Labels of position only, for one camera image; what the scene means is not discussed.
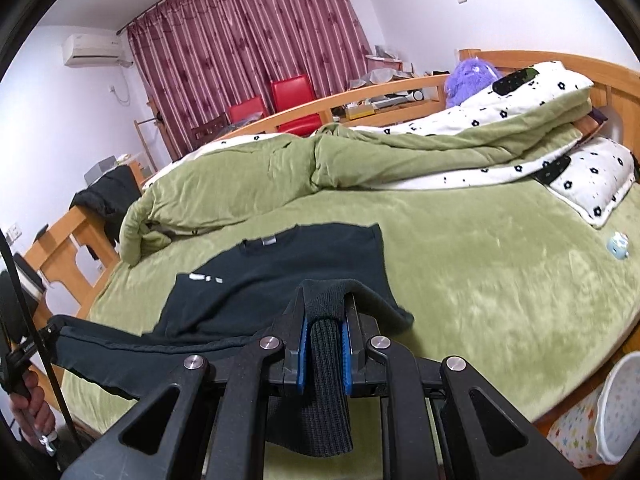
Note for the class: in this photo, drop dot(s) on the pile of plastic bags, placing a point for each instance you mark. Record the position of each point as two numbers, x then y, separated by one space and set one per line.
382 72

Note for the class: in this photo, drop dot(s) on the red chair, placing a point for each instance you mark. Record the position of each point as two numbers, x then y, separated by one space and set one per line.
292 95
247 109

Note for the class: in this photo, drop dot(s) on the black sweatshirt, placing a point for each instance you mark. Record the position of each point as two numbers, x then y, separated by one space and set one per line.
280 270

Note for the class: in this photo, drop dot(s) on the green floral quilt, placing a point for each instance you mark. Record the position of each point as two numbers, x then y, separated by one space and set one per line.
225 175

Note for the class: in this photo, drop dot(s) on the white star-print wastebasket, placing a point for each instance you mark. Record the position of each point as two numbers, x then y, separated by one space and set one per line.
615 410

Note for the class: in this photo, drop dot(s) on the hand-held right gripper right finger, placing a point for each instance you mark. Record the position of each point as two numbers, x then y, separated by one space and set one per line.
346 355

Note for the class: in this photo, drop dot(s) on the white air conditioner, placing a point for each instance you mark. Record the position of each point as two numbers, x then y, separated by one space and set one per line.
92 50

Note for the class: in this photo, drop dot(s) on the wooden coat rack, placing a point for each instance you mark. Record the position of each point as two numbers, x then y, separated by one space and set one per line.
142 135

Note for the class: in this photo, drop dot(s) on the purple plush toy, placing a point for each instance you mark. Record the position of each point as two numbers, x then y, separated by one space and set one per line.
470 80

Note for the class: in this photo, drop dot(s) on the black jacket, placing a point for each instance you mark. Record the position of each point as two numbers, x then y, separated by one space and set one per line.
107 200

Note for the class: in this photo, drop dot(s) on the dark wooden chair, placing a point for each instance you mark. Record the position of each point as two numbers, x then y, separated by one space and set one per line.
207 132

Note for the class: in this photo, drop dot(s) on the maroon striped curtain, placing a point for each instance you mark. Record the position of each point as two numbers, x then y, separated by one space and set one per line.
240 50

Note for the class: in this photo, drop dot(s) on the person's left hand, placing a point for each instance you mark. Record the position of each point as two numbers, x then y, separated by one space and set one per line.
30 410

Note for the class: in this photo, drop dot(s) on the yellow tissue box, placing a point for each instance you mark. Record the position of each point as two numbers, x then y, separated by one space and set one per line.
360 112

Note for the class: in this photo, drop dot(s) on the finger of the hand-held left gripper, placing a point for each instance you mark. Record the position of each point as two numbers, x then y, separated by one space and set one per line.
47 332

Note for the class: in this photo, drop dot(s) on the wooden bed frame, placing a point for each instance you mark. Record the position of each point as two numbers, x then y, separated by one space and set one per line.
550 57

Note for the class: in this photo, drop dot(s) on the green plush bed sheet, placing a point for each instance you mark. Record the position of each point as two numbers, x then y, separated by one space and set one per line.
475 285

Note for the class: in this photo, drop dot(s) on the white floral pillow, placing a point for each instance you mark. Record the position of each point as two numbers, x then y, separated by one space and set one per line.
595 180

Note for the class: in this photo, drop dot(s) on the grey box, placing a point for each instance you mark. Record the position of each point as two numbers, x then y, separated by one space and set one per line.
100 171

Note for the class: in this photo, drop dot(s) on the small pale blue toy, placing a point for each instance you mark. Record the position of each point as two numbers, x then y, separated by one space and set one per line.
618 245

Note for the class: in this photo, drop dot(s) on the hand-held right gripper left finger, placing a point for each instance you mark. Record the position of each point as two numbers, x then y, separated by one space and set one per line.
302 355

